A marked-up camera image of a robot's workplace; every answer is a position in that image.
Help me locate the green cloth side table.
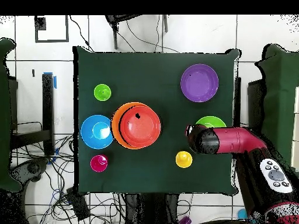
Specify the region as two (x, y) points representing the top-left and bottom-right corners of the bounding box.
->
(0, 38), (23, 193)
(253, 44), (299, 164)

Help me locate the black floor frame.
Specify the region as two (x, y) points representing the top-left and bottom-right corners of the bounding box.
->
(34, 15), (69, 43)

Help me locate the purple bowl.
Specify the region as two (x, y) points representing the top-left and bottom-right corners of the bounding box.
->
(180, 64), (220, 103)

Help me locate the black floor cable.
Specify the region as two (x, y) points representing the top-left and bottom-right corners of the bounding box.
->
(69, 15), (94, 53)

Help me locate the yellow cup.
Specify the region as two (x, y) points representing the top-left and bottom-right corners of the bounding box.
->
(175, 150), (193, 169)

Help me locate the red cup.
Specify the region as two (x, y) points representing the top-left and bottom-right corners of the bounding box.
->
(90, 154), (109, 173)

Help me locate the black table frame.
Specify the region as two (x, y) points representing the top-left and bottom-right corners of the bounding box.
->
(233, 76), (265, 131)
(10, 73), (55, 156)

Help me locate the light blue bowl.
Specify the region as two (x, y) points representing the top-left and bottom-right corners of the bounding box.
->
(80, 114), (114, 150)

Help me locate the green cup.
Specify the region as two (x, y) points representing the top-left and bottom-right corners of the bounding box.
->
(93, 83), (112, 102)

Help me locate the tangle of cables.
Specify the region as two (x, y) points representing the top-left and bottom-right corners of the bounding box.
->
(11, 134), (127, 224)

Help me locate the dark green tablecloth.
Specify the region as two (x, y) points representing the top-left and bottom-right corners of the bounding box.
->
(72, 45), (241, 195)

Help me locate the large yellow-orange bowl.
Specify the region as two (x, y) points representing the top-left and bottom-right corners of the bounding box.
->
(110, 101), (151, 150)

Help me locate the orange-red shallow bowl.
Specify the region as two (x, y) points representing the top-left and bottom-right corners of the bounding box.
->
(119, 106), (162, 149)

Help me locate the green bowl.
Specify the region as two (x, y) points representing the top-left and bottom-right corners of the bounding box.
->
(195, 115), (227, 128)

